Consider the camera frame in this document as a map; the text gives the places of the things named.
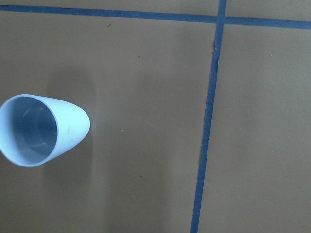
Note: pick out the light blue plastic cup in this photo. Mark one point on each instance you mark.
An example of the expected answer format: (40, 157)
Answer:
(36, 129)

